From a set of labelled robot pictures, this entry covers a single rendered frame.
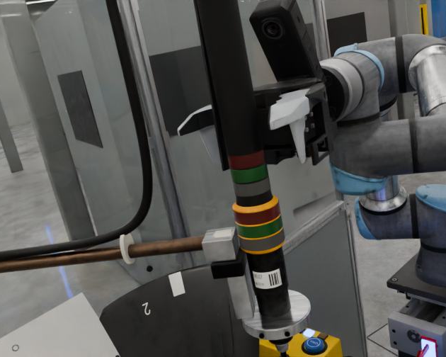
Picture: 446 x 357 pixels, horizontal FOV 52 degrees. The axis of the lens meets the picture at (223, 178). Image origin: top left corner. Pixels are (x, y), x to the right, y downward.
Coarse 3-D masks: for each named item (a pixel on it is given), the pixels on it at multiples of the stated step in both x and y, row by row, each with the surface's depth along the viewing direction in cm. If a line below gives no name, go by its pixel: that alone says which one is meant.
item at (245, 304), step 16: (208, 240) 43; (224, 240) 43; (208, 256) 43; (224, 256) 43; (240, 256) 44; (224, 272) 43; (240, 272) 43; (240, 288) 44; (240, 304) 44; (256, 304) 47; (304, 304) 45; (256, 320) 44; (272, 320) 44; (288, 320) 43; (304, 320) 43; (256, 336) 44; (272, 336) 43; (288, 336) 43
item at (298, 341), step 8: (296, 336) 102; (304, 336) 101; (328, 336) 100; (264, 344) 102; (272, 344) 101; (296, 344) 99; (328, 344) 97; (336, 344) 97; (264, 352) 102; (272, 352) 100; (288, 352) 98; (296, 352) 97; (304, 352) 96; (320, 352) 95; (328, 352) 95; (336, 352) 98
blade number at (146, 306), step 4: (144, 300) 62; (148, 300) 62; (140, 304) 62; (144, 304) 62; (148, 304) 62; (152, 304) 62; (140, 308) 62; (144, 308) 62; (148, 308) 62; (152, 308) 62; (140, 312) 62; (144, 312) 62; (148, 312) 61; (152, 312) 61; (144, 316) 61; (148, 316) 61; (152, 316) 61; (144, 320) 61
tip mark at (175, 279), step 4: (180, 272) 64; (168, 276) 64; (172, 276) 64; (176, 276) 63; (180, 276) 63; (172, 280) 63; (176, 280) 63; (180, 280) 63; (172, 284) 63; (176, 284) 63; (180, 284) 63; (172, 288) 63; (176, 288) 62; (180, 288) 62; (176, 292) 62; (180, 292) 62; (184, 292) 62
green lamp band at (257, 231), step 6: (270, 222) 41; (276, 222) 41; (240, 228) 42; (246, 228) 41; (252, 228) 41; (258, 228) 41; (264, 228) 41; (270, 228) 41; (276, 228) 42; (240, 234) 42; (246, 234) 42; (252, 234) 41; (258, 234) 41; (264, 234) 41; (270, 234) 41
